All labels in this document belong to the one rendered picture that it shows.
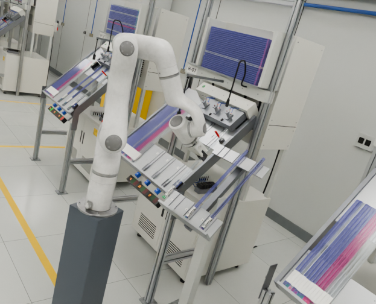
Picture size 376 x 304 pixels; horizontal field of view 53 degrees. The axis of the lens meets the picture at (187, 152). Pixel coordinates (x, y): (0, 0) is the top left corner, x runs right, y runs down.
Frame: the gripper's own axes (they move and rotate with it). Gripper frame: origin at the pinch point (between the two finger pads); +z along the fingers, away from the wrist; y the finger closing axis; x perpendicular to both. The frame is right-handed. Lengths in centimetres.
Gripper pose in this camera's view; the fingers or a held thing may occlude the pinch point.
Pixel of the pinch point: (201, 156)
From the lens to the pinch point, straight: 192.0
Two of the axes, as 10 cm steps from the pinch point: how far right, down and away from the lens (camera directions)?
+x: -6.1, 7.7, -2.1
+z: 3.9, 5.1, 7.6
